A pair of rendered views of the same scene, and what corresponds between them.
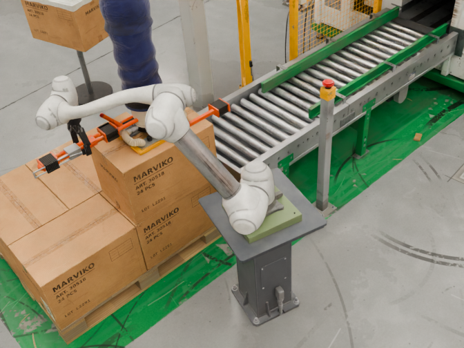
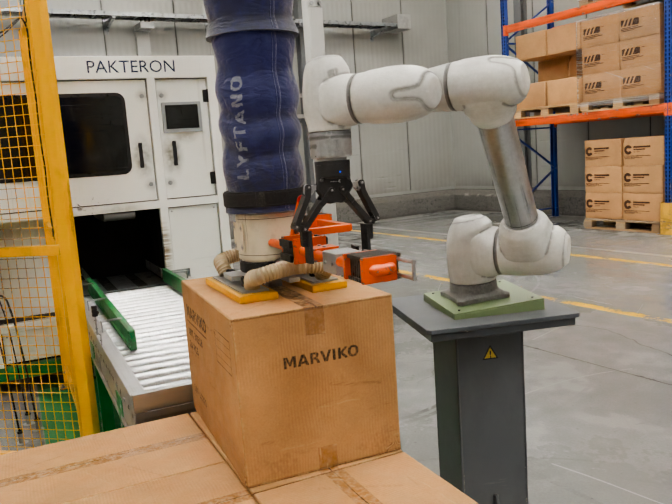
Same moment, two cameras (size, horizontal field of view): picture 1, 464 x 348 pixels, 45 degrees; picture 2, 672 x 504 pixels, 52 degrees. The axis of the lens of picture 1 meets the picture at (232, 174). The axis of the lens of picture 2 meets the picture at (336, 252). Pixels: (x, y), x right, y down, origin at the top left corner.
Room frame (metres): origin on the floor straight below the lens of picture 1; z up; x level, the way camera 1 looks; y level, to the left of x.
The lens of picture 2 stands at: (1.98, 2.20, 1.29)
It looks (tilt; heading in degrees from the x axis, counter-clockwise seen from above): 8 degrees down; 283
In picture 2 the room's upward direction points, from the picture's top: 4 degrees counter-clockwise
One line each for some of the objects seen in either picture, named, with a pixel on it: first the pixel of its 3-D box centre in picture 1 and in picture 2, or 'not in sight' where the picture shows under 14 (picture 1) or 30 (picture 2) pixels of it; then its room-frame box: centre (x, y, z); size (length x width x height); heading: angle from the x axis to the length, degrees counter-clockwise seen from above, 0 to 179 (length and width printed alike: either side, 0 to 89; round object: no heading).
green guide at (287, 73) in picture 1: (331, 44); (98, 307); (3.95, -0.88, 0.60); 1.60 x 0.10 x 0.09; 128
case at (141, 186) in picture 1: (155, 158); (281, 357); (2.57, 0.44, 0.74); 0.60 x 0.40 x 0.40; 126
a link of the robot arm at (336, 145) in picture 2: not in sight; (330, 146); (2.31, 0.76, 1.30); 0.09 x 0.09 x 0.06
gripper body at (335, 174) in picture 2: (74, 122); (333, 181); (2.31, 0.75, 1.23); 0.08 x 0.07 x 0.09; 37
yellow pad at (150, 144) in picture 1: (160, 134); (304, 272); (2.50, 0.37, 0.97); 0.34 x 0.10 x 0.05; 127
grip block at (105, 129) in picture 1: (108, 132); (304, 248); (2.42, 0.63, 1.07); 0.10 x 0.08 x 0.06; 37
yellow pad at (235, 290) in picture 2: not in sight; (238, 282); (2.65, 0.49, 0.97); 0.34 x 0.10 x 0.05; 127
